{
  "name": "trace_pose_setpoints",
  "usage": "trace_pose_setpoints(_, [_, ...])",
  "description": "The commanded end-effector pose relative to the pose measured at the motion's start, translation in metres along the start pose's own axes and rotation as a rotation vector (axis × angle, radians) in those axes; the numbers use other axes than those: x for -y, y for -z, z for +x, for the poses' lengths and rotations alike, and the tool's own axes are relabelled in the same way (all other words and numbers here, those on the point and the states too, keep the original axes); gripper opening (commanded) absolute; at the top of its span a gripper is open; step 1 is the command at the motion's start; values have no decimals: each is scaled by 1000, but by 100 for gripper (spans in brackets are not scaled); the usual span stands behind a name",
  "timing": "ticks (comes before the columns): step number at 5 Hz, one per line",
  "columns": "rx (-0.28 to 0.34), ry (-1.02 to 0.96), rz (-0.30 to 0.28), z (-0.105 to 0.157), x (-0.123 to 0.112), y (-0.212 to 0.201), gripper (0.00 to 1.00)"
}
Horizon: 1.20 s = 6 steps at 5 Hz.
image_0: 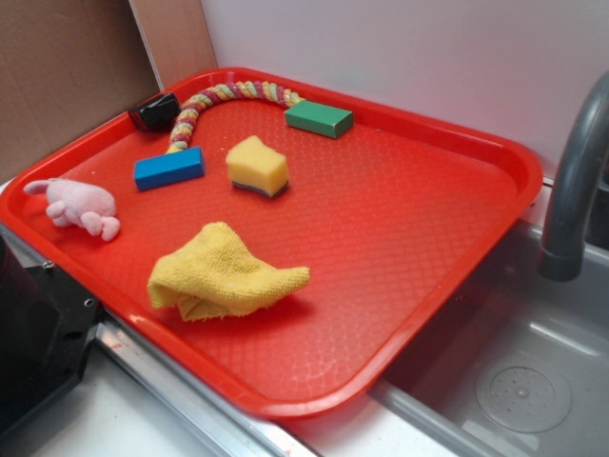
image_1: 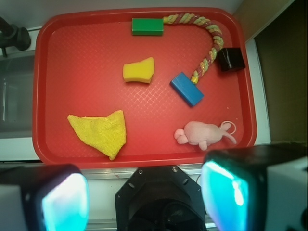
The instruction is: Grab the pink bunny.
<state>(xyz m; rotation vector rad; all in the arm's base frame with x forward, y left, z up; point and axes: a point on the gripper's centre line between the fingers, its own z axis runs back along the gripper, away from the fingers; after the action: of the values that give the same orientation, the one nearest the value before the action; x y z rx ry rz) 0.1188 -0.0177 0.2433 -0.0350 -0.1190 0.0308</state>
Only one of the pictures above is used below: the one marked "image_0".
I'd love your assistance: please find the green wooden block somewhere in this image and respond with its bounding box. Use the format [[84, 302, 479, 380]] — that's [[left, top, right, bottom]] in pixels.
[[285, 101, 355, 139]]

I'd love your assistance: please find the multicolour braided rope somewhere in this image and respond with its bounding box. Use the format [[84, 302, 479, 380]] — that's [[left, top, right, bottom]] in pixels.
[[167, 80, 306, 156]]

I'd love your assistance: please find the yellow microfiber cloth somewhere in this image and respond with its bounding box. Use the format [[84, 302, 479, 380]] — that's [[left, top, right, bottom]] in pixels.
[[147, 222, 310, 322]]

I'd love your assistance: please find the red plastic tray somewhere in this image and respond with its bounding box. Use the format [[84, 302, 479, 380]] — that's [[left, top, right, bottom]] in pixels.
[[1, 77, 542, 420]]

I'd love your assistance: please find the pink plush bunny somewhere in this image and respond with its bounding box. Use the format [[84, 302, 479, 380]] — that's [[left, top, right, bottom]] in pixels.
[[23, 178, 121, 242]]

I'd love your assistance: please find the grey toy faucet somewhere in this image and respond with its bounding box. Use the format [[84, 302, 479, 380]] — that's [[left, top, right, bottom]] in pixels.
[[539, 74, 608, 282]]

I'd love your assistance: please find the black plastic block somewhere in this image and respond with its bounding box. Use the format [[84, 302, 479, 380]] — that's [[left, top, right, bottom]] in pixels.
[[128, 92, 181, 131]]

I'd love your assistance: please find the grey plastic sink basin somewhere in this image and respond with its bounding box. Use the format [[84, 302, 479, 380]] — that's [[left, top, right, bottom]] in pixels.
[[371, 223, 608, 456]]

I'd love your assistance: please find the blue wooden block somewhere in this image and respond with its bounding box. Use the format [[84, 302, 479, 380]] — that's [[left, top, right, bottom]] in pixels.
[[133, 147, 206, 191]]

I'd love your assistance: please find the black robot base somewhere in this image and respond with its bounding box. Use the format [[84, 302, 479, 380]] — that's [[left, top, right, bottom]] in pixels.
[[1, 240, 102, 438]]

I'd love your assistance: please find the brown cardboard panel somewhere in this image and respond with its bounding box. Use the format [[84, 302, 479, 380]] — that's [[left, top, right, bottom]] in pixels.
[[1, 1, 216, 182]]

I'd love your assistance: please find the yellow sponge with dark base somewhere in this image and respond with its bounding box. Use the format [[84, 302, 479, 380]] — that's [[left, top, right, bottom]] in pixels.
[[226, 135, 289, 198]]

